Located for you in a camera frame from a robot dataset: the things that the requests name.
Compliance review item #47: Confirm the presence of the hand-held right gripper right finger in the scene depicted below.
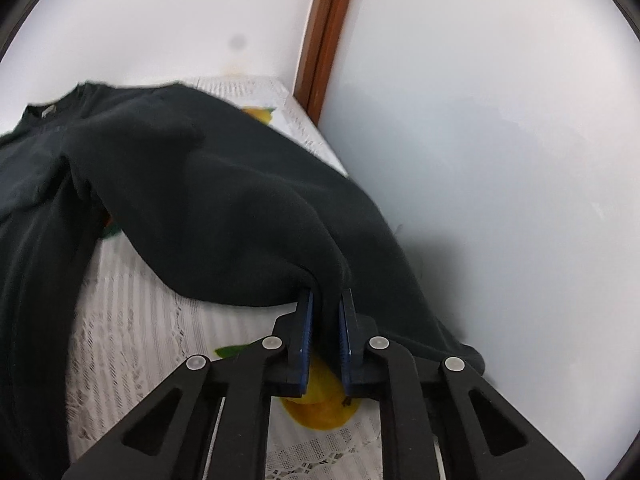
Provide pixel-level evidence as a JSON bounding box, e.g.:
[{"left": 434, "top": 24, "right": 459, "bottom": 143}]
[{"left": 338, "top": 287, "right": 586, "bottom": 480}]

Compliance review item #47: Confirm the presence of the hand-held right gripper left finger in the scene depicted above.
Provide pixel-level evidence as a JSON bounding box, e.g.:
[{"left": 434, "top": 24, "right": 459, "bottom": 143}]
[{"left": 62, "top": 287, "right": 316, "bottom": 480}]

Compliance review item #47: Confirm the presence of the black sweater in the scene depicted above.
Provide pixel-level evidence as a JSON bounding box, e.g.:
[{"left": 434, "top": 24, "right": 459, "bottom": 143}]
[{"left": 0, "top": 80, "right": 487, "bottom": 480}]

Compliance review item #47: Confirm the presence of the fruit print white tablecloth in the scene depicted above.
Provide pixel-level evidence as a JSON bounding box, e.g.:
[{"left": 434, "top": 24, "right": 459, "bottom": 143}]
[{"left": 65, "top": 75, "right": 446, "bottom": 480}]

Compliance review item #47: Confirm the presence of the brown wooden door frame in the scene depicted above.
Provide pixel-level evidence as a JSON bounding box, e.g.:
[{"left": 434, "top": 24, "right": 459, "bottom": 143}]
[{"left": 292, "top": 0, "right": 363, "bottom": 124}]

